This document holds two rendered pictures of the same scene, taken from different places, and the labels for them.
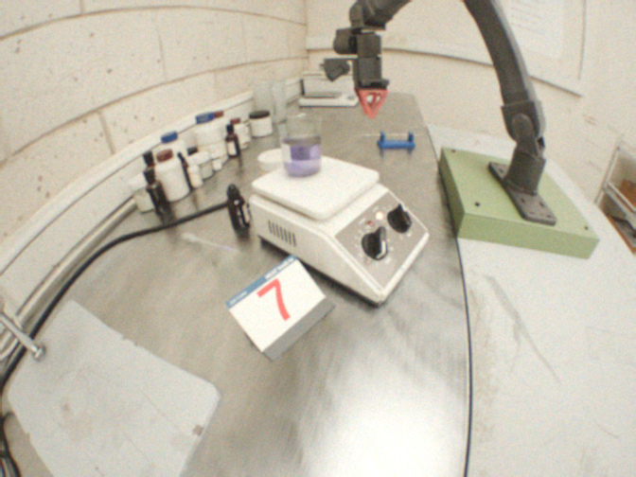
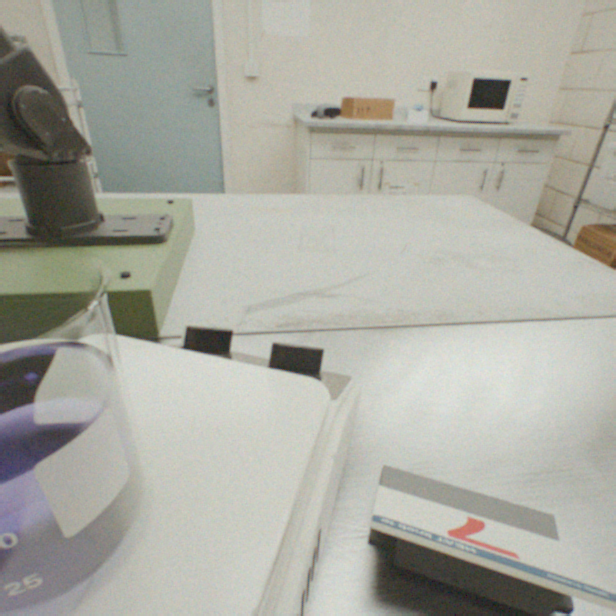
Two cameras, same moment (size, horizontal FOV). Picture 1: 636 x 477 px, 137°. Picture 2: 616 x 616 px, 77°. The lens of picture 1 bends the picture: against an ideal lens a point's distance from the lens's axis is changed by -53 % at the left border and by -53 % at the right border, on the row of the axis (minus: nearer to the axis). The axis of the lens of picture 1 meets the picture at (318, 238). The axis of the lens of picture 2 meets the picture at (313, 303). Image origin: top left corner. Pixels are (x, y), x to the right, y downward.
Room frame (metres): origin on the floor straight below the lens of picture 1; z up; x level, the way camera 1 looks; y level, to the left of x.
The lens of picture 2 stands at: (0.28, 0.10, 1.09)
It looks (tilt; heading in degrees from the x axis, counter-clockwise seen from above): 30 degrees down; 242
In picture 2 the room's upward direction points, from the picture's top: 3 degrees clockwise
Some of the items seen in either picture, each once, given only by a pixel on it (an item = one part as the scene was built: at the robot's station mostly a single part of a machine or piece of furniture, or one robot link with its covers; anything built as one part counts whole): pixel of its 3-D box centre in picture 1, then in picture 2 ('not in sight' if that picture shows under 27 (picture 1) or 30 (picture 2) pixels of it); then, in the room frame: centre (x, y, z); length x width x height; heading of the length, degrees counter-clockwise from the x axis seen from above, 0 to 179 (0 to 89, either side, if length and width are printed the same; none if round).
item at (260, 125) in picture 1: (260, 123); not in sight; (0.82, 0.16, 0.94); 0.07 x 0.07 x 0.07
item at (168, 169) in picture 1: (170, 174); not in sight; (0.45, 0.29, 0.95); 0.06 x 0.06 x 0.10
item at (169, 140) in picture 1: (174, 156); not in sight; (0.54, 0.32, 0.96); 0.06 x 0.06 x 0.11
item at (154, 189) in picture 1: (154, 189); not in sight; (0.40, 0.30, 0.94); 0.04 x 0.04 x 0.09
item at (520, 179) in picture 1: (524, 170); (59, 196); (0.33, -0.36, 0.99); 0.20 x 0.07 x 0.08; 164
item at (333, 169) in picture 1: (315, 180); (113, 470); (0.29, 0.00, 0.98); 0.12 x 0.12 x 0.01; 48
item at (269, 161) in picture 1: (278, 177); not in sight; (0.40, 0.06, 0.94); 0.06 x 0.06 x 0.08
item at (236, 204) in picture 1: (236, 204); not in sight; (0.33, 0.12, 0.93); 0.03 x 0.03 x 0.07
